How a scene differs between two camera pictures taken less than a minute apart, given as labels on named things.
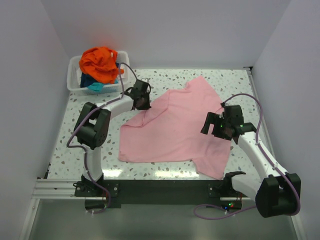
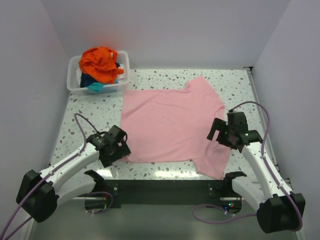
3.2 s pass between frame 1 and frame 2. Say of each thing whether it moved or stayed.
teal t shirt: stayed
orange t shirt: stayed
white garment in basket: stayed
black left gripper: moved
